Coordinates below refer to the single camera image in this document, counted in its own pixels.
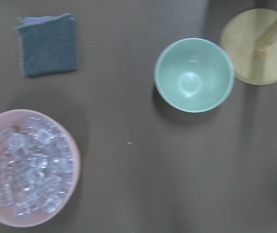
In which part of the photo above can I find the mint green bowl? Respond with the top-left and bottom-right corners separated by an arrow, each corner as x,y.
154,38 -> 234,113

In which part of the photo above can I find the pink bowl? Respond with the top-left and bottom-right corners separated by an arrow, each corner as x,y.
0,109 -> 81,228

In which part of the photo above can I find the clear ice cubes pile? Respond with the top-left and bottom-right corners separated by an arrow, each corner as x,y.
0,116 -> 74,218

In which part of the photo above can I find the grey folded cloth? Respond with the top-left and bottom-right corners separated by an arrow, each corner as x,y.
13,13 -> 78,77

